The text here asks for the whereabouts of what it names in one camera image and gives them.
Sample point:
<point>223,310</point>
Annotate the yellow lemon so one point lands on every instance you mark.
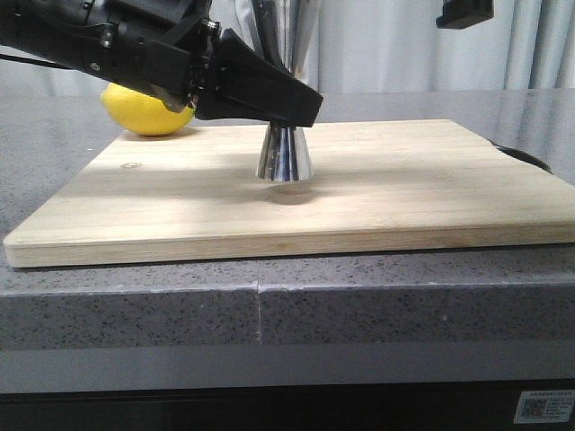
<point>142,114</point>

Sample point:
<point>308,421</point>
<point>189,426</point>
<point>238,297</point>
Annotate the QR code sticker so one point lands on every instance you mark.
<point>544,407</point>

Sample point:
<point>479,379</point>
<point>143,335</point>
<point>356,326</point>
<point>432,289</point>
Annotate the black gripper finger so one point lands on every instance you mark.
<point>237,83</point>
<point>462,14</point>

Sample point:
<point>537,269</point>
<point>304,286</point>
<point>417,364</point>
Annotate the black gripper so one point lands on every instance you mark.
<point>152,47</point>

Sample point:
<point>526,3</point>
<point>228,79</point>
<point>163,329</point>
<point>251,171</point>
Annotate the grey curtain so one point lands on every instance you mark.
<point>395,46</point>

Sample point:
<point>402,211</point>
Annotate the steel double jigger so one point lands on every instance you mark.
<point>285,29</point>

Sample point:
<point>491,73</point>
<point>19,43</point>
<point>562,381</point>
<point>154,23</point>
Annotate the wooden cutting board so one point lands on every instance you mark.
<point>377,186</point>

